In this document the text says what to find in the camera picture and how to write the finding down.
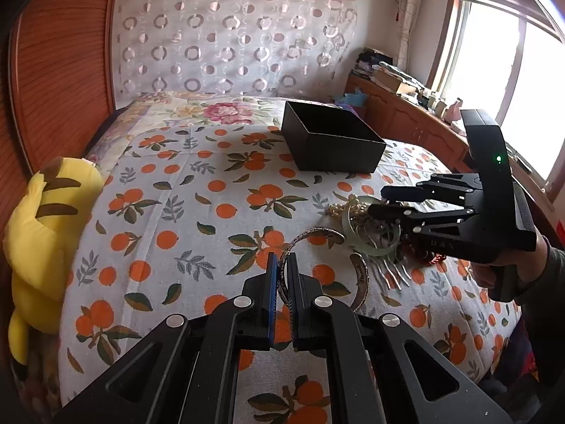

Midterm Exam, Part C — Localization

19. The floral quilt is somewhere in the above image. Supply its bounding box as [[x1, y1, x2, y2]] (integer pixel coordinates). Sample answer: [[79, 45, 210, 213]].
[[86, 91, 287, 170]]

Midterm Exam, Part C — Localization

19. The teal tissue pack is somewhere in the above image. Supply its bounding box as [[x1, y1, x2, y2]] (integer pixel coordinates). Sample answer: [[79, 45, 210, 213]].
[[334, 88, 369, 107]]

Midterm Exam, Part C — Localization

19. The black open jewelry box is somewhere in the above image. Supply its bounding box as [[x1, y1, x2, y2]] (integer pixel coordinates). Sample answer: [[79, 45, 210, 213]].
[[281, 101, 386, 173]]

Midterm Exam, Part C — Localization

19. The right hand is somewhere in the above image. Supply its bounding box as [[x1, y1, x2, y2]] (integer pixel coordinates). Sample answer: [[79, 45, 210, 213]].
[[471, 231, 551, 305]]

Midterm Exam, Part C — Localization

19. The silver cuff bangle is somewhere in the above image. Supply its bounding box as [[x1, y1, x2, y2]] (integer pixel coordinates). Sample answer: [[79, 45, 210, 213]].
[[277, 227, 369, 311]]

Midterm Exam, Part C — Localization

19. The pink circle sheer curtain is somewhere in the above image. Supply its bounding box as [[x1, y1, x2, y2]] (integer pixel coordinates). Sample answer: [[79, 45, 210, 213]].
[[112, 0, 357, 105]]

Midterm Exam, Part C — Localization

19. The cardboard box on cabinet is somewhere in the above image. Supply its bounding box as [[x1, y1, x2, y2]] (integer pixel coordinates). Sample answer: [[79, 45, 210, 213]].
[[373, 69, 417, 95]]

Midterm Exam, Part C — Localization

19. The wooden side cabinet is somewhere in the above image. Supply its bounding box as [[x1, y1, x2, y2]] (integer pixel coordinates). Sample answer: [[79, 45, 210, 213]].
[[345, 74, 476, 173]]

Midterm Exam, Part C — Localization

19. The window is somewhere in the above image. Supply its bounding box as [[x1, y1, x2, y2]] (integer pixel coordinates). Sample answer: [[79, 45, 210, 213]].
[[427, 0, 564, 200]]

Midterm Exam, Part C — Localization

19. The green jade bangle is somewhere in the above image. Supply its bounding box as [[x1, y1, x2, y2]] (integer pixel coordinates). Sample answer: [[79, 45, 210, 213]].
[[341, 204, 400, 257]]

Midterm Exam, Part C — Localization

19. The side window curtain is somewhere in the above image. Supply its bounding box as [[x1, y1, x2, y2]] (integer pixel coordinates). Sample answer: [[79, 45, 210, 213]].
[[396, 0, 421, 70]]

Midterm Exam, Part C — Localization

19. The white pearl necklace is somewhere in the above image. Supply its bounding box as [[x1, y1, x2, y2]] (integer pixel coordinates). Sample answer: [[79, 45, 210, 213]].
[[325, 193, 390, 222]]

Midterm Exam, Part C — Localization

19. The silver hair comb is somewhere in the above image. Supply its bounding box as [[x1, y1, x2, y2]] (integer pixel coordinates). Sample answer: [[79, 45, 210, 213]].
[[368, 255, 412, 292]]

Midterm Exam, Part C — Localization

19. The pink figurine on sill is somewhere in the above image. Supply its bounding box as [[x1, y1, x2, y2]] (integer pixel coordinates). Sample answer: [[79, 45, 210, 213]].
[[444, 98, 463, 124]]

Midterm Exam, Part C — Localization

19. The yellow plush toy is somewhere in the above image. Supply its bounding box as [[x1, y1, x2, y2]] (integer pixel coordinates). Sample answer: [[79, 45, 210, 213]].
[[3, 157, 105, 366]]

